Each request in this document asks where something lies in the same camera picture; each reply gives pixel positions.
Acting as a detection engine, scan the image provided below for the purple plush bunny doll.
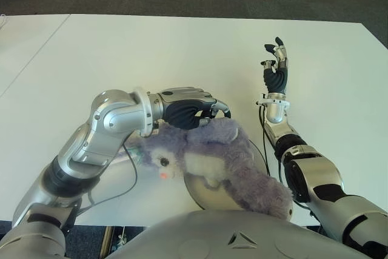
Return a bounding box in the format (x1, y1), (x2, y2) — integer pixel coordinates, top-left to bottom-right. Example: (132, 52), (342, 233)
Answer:
(113, 118), (293, 220)

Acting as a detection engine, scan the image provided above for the grey robot torso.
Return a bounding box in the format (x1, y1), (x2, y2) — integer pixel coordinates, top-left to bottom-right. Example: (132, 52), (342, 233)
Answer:
(105, 209), (370, 259)

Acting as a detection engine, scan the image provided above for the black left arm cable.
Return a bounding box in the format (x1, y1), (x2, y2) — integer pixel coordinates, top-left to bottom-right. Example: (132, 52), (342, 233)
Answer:
(72, 146), (139, 216)

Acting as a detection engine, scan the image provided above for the white plate with black rim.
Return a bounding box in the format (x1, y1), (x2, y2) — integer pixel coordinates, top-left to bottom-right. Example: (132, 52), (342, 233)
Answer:
(183, 139), (294, 222)

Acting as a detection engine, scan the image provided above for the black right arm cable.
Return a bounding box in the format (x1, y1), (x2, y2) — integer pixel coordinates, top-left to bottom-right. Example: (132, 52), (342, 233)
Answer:
(257, 103), (322, 226)

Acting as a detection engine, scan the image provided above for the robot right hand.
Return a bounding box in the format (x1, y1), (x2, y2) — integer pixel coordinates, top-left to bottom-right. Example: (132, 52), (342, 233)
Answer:
(259, 36), (289, 95)

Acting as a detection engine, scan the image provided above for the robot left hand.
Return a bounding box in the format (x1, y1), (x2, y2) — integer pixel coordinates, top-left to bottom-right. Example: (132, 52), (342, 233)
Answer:
(154, 87), (233, 130)

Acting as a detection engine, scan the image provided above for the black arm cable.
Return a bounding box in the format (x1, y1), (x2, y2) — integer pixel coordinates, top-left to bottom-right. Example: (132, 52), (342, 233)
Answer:
(257, 103), (322, 226)
(72, 146), (139, 216)

